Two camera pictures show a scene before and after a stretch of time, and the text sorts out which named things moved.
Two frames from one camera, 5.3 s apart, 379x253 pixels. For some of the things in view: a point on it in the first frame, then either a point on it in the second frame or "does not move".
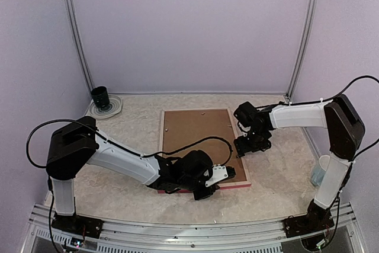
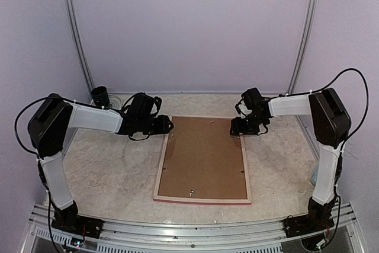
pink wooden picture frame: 245,183 -> 201,163
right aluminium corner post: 310,23 does not move
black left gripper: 199,195 -> 163,127
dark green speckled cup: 100,96 does not move
